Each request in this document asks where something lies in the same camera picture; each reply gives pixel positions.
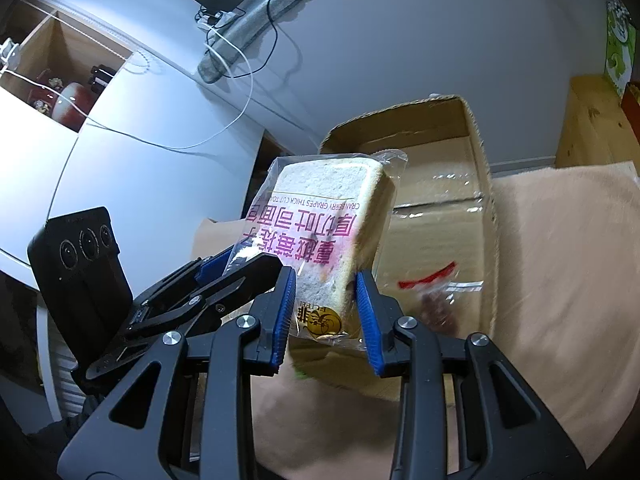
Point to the sliced bread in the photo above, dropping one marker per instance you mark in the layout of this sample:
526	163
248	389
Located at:
325	200

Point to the wooden shelf compartment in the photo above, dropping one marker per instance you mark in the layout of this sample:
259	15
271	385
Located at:
60	45

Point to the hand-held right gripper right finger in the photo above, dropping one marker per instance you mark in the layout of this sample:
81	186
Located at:
367	320

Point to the small black box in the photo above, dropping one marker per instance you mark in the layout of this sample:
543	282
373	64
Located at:
101	77

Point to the white clip device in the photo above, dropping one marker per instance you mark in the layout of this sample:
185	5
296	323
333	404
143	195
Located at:
9	52

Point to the light wooden cabinet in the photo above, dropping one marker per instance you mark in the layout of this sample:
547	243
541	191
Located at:
590	125

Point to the brown cardboard box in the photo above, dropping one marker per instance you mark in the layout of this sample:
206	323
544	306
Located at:
430	150

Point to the red vase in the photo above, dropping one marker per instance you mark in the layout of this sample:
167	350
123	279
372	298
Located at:
75	105

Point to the tan blanket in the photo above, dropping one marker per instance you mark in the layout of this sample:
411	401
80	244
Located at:
550	260

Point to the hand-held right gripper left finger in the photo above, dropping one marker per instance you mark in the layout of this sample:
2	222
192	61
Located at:
282	312

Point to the white ribbed panel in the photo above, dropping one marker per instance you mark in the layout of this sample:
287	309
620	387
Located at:
65	380

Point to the clear packet with red strip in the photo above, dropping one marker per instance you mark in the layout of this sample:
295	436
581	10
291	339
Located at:
440	305

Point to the green cartoon poster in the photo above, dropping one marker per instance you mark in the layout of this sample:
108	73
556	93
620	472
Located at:
619	45

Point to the white power strip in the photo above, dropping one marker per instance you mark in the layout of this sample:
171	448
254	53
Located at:
212	19

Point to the dark red ornamental jar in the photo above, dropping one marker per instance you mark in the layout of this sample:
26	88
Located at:
42	91

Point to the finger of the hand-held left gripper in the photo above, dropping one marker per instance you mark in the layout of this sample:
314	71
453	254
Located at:
240	280
212	266

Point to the grey foam-wrapped pipe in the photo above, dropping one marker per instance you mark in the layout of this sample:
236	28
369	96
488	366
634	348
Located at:
250	20

